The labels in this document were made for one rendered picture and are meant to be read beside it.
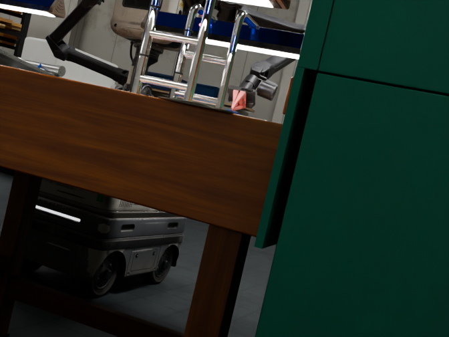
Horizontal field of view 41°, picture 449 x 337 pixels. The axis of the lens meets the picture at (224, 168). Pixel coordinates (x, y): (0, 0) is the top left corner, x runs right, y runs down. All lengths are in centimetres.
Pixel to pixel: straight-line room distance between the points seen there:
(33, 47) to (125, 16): 340
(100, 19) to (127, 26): 790
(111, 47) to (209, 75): 191
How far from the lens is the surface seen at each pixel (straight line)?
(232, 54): 177
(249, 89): 215
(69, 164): 109
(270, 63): 234
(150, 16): 161
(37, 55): 609
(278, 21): 264
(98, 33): 1062
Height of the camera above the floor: 70
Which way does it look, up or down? 2 degrees down
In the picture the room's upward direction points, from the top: 13 degrees clockwise
